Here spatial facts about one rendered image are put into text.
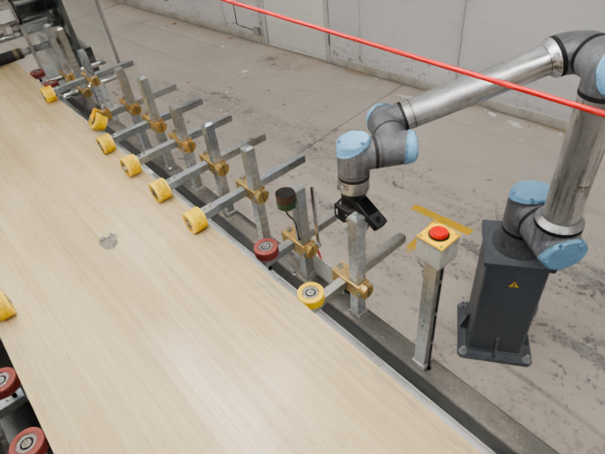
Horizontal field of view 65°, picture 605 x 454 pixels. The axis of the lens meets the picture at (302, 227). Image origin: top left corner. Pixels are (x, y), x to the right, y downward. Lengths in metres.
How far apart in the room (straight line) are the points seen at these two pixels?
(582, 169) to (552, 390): 1.13
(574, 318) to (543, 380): 0.41
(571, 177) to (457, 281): 1.22
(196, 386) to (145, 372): 0.15
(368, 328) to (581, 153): 0.80
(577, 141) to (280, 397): 1.06
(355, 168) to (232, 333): 0.56
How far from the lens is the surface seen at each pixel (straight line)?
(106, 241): 1.76
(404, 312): 2.51
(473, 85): 1.46
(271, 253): 1.53
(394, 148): 1.29
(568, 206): 1.67
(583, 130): 1.53
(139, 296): 1.54
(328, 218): 1.70
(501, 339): 2.34
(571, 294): 2.78
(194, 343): 1.37
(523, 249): 1.97
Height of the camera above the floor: 1.97
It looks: 42 degrees down
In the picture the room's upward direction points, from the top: 7 degrees counter-clockwise
